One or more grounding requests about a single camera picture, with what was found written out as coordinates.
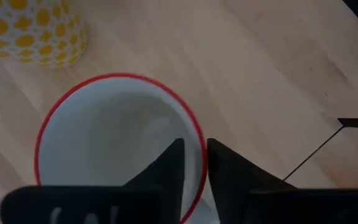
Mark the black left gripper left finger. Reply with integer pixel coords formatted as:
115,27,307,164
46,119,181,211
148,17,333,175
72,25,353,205
122,138,186,224

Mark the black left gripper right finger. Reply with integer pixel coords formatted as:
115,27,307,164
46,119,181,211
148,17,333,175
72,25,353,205
206,139,295,224

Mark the grey diamond mug red rim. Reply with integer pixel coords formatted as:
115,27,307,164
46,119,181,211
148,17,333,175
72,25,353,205
34,73,213,224

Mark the yellow dotted mug orange rim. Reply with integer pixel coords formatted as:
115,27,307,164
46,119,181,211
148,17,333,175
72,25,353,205
0,0,88,68

